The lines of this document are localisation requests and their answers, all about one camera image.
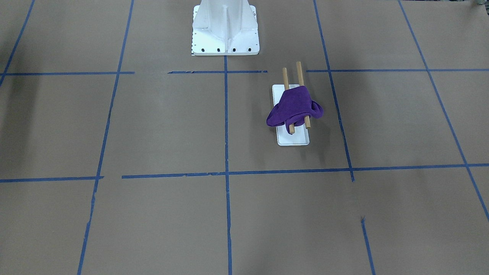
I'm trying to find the purple microfiber towel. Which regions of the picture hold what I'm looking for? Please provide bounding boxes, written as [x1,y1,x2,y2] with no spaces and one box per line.
[266,85,324,135]

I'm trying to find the white wooden-bar towel rack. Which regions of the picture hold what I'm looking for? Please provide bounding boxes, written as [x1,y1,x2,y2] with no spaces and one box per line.
[271,61,311,146]

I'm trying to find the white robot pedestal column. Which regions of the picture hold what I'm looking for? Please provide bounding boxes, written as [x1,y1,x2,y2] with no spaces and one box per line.
[191,0,260,56]

